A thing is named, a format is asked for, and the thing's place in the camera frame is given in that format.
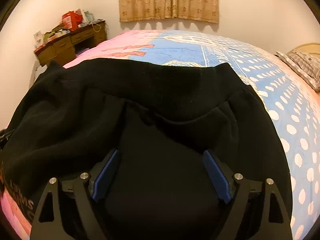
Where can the black jacket with brown fur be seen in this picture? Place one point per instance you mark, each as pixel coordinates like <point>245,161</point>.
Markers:
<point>161,119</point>

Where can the cream wooden headboard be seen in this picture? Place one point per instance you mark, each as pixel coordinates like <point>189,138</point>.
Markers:
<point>312,48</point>

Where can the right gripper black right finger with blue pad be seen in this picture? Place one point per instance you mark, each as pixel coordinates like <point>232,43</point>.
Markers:
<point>256,208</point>

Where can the red bag on desk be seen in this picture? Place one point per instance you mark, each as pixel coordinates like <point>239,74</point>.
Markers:
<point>71,20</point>

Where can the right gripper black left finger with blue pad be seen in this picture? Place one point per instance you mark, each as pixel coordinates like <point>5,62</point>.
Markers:
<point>68,209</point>

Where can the grey patterned pillow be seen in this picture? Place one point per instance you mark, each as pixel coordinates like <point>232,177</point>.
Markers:
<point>303,64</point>

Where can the blue polka dot bed sheet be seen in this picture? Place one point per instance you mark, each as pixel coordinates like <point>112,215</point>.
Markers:
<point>291,103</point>

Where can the beige patterned window curtain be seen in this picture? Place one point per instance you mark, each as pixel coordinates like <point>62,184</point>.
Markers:
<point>197,10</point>

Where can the brown wooden desk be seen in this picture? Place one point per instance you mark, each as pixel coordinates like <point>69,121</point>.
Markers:
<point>66,48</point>

